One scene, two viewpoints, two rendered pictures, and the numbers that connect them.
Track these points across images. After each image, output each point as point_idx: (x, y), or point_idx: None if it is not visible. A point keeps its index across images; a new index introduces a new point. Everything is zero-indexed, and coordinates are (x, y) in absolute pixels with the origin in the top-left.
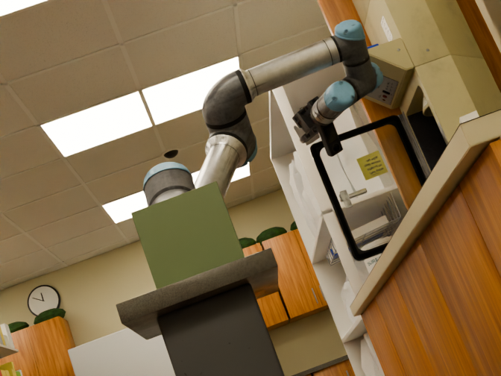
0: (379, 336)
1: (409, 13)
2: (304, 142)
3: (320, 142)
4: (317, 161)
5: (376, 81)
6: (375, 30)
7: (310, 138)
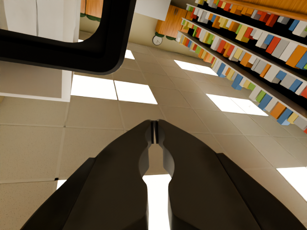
0: None
1: None
2: (186, 134)
3: (74, 68)
4: (124, 2)
5: None
6: None
7: (147, 145)
